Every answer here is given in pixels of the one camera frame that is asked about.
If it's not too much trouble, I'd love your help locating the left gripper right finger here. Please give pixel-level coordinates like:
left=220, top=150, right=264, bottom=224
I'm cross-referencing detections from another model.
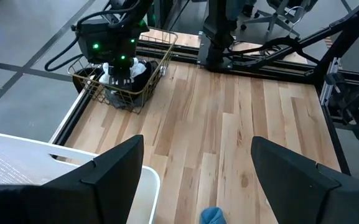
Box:
left=250, top=136, right=359, bottom=224

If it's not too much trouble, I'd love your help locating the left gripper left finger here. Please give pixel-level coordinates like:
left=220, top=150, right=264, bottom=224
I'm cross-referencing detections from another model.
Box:
left=0, top=134, right=145, bottom=224

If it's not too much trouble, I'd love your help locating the dark grey cloth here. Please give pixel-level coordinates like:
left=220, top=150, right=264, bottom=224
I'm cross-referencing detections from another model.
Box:
left=104, top=89, right=143, bottom=110

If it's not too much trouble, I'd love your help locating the blue sock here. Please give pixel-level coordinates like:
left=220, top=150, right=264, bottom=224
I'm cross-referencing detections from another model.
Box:
left=200, top=207, right=227, bottom=224

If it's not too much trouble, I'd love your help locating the black rounded object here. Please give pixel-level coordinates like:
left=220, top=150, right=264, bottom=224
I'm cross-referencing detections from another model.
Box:
left=72, top=67, right=104, bottom=94

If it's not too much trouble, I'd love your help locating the white plastic laundry basket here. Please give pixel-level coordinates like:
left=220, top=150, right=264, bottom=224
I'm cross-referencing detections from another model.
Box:
left=0, top=131, right=161, bottom=224

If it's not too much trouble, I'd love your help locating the grey office chair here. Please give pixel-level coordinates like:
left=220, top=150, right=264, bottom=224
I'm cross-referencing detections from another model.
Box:
left=240, top=0, right=319, bottom=35

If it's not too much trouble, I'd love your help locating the gold wire basket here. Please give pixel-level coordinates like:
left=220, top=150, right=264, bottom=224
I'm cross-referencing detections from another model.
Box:
left=67, top=27, right=179, bottom=115

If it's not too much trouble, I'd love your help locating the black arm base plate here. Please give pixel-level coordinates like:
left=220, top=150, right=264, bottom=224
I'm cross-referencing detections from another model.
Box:
left=197, top=30, right=239, bottom=71

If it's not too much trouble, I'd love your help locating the black table frame rail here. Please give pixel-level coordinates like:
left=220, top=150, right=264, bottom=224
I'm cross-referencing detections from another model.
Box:
left=50, top=40, right=359, bottom=175

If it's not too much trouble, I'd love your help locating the black rig frame strut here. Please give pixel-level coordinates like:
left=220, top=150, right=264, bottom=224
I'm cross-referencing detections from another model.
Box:
left=228, top=0, right=359, bottom=85

